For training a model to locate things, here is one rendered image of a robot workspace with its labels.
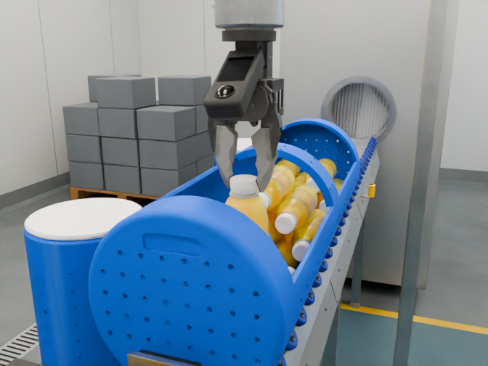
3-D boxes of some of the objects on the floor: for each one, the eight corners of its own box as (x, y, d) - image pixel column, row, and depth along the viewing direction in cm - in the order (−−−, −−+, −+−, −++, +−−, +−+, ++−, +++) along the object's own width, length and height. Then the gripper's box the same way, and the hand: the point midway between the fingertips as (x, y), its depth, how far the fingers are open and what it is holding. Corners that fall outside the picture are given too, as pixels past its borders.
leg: (334, 428, 182) (343, 284, 165) (331, 440, 176) (340, 292, 159) (319, 425, 184) (327, 281, 166) (316, 436, 178) (324, 289, 161)
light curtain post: (406, 372, 214) (451, -29, 167) (406, 380, 208) (452, -32, 162) (392, 369, 216) (433, -28, 169) (391, 377, 210) (433, -31, 164)
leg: (360, 304, 271) (368, 202, 254) (359, 309, 266) (367, 205, 248) (350, 303, 273) (357, 201, 256) (348, 308, 267) (356, 204, 250)
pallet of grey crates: (214, 190, 492) (212, 75, 459) (179, 215, 419) (173, 80, 387) (118, 180, 531) (110, 73, 498) (70, 200, 458) (57, 77, 426)
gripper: (301, 32, 63) (296, 182, 69) (222, 33, 67) (224, 176, 73) (285, 28, 55) (281, 199, 61) (197, 30, 59) (201, 191, 65)
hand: (244, 183), depth 64 cm, fingers closed on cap, 4 cm apart
